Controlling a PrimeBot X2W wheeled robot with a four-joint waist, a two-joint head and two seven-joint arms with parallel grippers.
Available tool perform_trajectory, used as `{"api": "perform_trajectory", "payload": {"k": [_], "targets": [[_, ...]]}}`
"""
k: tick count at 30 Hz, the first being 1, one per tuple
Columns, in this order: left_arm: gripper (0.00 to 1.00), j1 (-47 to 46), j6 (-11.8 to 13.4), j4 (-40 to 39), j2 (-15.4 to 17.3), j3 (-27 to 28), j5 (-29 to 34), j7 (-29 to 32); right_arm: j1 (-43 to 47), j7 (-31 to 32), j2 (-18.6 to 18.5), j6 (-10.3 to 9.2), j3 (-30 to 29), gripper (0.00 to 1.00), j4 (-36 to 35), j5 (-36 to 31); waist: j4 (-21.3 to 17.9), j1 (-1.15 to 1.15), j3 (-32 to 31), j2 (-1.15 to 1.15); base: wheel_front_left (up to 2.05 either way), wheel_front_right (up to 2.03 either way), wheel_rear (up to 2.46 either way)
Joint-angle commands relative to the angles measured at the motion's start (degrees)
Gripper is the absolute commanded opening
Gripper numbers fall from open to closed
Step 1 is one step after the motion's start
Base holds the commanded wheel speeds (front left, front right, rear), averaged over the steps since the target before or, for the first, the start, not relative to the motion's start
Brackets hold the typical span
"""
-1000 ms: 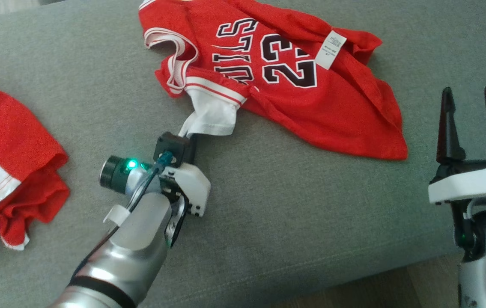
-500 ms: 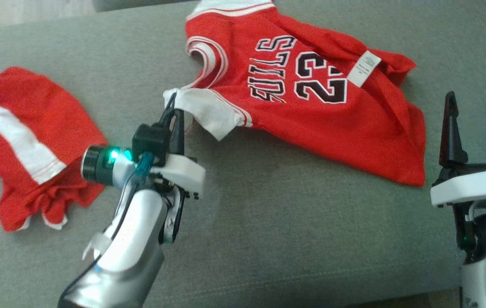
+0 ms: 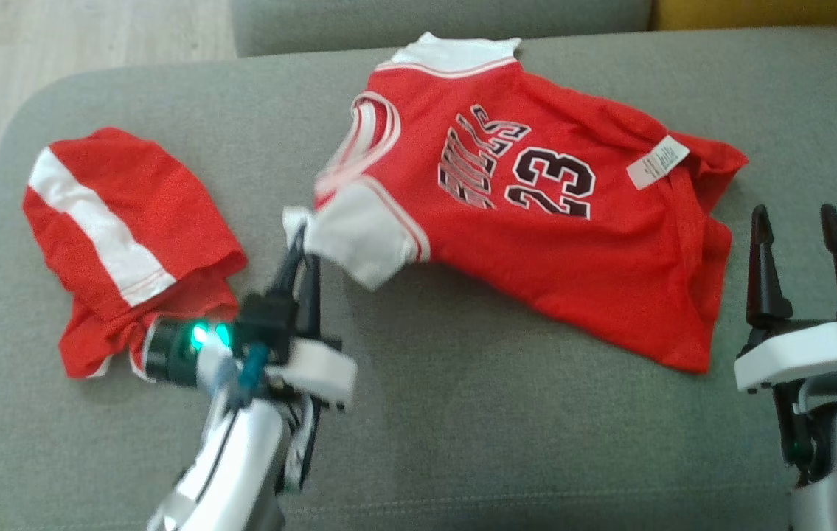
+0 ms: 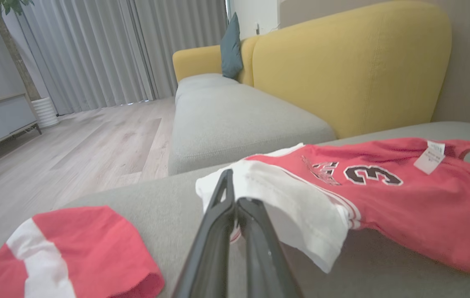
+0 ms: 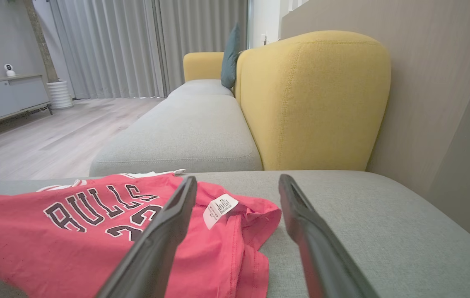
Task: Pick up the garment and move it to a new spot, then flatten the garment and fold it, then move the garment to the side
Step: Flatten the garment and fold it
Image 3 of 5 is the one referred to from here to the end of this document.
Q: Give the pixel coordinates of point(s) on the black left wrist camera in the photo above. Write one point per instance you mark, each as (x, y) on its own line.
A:
(267, 321)

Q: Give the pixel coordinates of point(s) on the wide yellow sofa backrest cushion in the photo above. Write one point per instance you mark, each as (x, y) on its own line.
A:
(772, 11)

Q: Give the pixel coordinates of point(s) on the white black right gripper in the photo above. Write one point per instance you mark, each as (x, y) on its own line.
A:
(801, 354)

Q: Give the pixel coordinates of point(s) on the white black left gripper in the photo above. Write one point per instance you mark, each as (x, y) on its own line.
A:
(318, 369)

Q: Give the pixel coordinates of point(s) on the red shorts white stripe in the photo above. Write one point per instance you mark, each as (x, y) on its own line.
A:
(138, 192)

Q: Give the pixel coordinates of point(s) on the yellow and grey sofa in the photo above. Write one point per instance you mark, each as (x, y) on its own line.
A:
(462, 442)

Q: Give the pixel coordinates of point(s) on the grey sofa back cushion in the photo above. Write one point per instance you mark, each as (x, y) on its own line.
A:
(425, 22)

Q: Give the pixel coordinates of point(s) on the red jersey number 23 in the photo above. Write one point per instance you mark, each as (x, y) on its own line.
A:
(536, 251)

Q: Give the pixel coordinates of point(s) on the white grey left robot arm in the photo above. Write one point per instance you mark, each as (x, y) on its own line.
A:
(241, 464)

